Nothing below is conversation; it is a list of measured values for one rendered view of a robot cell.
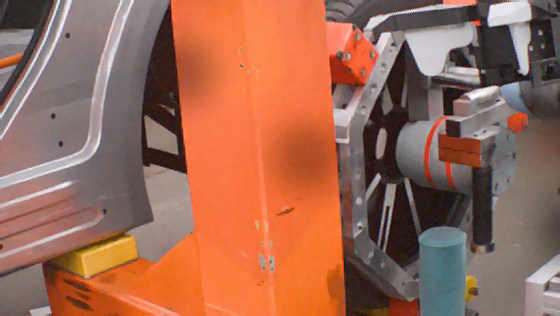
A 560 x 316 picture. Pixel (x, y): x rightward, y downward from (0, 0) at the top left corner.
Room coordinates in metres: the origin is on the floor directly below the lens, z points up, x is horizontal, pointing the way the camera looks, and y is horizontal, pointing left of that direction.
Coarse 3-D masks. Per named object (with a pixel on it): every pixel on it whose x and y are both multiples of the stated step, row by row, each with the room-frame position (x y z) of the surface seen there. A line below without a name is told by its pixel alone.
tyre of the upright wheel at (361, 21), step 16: (336, 0) 1.69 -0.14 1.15; (352, 0) 1.67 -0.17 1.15; (368, 0) 1.69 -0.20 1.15; (384, 0) 1.72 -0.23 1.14; (400, 0) 1.76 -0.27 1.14; (416, 0) 1.80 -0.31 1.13; (432, 0) 1.84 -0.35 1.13; (336, 16) 1.64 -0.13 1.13; (352, 16) 1.66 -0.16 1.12; (368, 16) 1.69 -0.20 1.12; (448, 224) 1.85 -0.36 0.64; (352, 272) 1.62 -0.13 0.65; (352, 288) 1.62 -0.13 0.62; (368, 288) 1.65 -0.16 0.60; (352, 304) 1.63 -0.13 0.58; (368, 304) 1.66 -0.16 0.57; (384, 304) 1.69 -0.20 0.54
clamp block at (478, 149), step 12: (444, 132) 1.46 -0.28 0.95; (480, 132) 1.44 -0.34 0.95; (492, 132) 1.43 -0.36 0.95; (444, 144) 1.45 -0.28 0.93; (456, 144) 1.43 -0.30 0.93; (468, 144) 1.42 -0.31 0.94; (480, 144) 1.40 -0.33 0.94; (492, 144) 1.42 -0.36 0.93; (444, 156) 1.45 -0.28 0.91; (456, 156) 1.43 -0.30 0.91; (468, 156) 1.42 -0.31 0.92; (480, 156) 1.40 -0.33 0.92; (492, 156) 1.42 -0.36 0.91
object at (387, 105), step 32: (384, 96) 1.74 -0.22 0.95; (448, 96) 1.95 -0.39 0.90; (384, 128) 1.81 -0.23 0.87; (384, 160) 1.80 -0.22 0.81; (384, 192) 1.73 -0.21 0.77; (416, 192) 1.95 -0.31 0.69; (448, 192) 1.89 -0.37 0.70; (384, 224) 1.74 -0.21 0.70; (416, 224) 1.80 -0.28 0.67; (416, 256) 1.77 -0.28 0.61
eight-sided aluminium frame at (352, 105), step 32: (384, 64) 1.58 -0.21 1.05; (352, 96) 1.54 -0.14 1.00; (352, 128) 1.51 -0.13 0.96; (352, 160) 1.51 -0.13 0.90; (352, 192) 1.50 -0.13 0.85; (352, 224) 1.50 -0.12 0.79; (352, 256) 1.52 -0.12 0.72; (384, 256) 1.56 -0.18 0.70; (384, 288) 1.62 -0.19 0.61; (416, 288) 1.62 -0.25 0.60
